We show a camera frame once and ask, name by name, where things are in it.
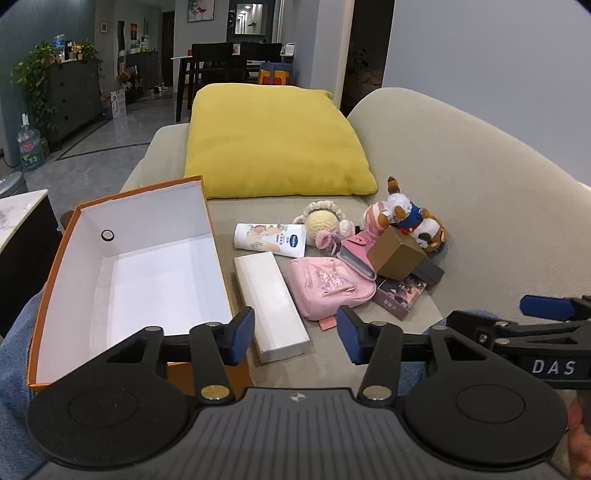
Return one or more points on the dark low sideboard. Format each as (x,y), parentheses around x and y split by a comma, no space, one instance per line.
(143,69)

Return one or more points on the marble top side table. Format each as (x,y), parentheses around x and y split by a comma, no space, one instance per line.
(18,221)

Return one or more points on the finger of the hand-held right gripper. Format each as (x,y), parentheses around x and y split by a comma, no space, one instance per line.
(545,307)
(471,322)

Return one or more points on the pink card holder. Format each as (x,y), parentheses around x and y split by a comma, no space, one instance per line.
(358,254)

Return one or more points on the black box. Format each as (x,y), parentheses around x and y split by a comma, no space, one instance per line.
(429,273)

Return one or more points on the framed wall picture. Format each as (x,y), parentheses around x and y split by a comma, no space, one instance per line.
(201,10)

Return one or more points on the colourful stacked stools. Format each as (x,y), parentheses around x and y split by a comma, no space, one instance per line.
(273,74)

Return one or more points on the green trailing plant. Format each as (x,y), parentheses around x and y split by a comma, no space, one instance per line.
(34,78)

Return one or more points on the large water jug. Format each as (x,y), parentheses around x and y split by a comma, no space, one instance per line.
(31,147)

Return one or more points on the person's blue jeans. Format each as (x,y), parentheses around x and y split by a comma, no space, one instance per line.
(18,378)

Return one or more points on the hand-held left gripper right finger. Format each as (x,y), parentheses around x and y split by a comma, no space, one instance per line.
(348,334)

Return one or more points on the beige fabric sofa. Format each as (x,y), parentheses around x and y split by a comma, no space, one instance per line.
(485,184)

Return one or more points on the orange cardboard box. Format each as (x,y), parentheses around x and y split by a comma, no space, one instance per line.
(152,277)

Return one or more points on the yellow pillow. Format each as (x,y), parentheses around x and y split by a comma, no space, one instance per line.
(277,143)

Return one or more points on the white paper bag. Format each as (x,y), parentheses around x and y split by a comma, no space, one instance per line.
(118,104)

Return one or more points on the white lotion tube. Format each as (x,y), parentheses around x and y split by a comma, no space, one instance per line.
(270,240)

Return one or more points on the dark drawer cabinet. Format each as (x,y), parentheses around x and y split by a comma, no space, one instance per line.
(76,101)

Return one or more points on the brown white plush dog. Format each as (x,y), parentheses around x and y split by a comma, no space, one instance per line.
(415,221)

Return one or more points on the dark photo booklet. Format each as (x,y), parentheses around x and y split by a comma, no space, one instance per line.
(399,295)

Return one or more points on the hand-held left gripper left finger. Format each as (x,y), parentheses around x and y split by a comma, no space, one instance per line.
(244,334)

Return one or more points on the dark dining table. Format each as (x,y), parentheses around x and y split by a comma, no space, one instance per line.
(182,62)

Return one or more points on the person's right hand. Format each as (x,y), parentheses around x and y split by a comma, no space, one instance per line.
(581,434)

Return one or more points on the red paper tag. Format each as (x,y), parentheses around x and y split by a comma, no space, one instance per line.
(328,323)

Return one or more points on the black dining chair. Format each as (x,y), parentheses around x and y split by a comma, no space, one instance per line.
(212,64)
(261,53)

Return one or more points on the brown cardboard box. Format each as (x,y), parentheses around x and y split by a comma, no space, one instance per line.
(397,254)

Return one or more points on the long white box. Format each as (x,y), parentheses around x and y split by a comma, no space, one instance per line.
(272,304)

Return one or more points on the cream crocheted doll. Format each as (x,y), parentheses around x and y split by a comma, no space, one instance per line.
(321,224)

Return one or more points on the pink pouch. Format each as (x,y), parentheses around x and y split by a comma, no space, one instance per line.
(328,286)

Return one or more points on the grey trash can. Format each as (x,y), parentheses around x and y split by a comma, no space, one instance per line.
(11,183)

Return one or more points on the pink striped knit toy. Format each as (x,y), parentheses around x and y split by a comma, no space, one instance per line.
(374,219)

